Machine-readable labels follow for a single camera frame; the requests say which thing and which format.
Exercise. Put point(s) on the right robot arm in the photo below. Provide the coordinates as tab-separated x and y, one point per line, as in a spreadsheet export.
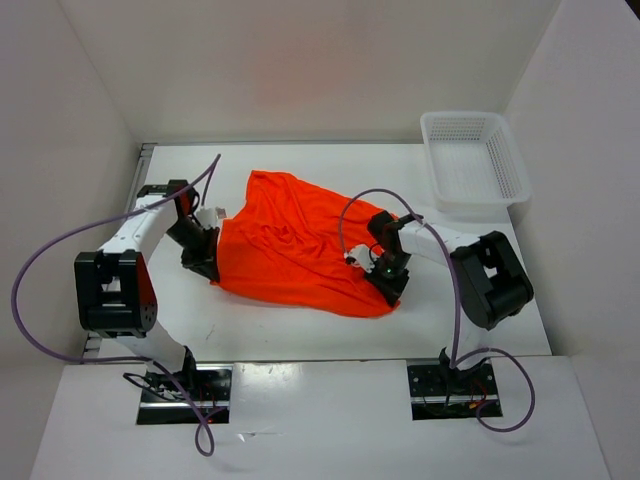
490	284

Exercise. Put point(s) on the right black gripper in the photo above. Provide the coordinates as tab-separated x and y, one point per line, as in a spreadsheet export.
390	289

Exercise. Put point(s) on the aluminium table edge rail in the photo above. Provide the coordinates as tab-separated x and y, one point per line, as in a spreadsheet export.
123	239

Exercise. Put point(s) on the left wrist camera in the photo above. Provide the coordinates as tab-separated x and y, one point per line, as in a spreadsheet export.
211	217

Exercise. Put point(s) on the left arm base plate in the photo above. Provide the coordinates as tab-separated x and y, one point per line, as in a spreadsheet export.
162	404

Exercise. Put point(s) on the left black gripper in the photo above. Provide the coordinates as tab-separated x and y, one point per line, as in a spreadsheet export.
205	260

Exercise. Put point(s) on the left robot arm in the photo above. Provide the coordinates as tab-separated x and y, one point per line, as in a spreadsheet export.
115	296

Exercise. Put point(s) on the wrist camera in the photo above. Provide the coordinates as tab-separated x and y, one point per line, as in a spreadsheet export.
211	217
363	257

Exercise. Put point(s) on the white plastic basket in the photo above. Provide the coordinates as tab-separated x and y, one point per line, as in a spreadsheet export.
474	161

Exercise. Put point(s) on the orange shorts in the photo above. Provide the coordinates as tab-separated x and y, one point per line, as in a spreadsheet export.
285	246

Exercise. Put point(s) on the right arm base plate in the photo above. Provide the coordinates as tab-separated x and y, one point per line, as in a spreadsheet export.
437	394

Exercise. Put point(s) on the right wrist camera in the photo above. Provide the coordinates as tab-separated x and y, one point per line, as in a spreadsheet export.
363	257

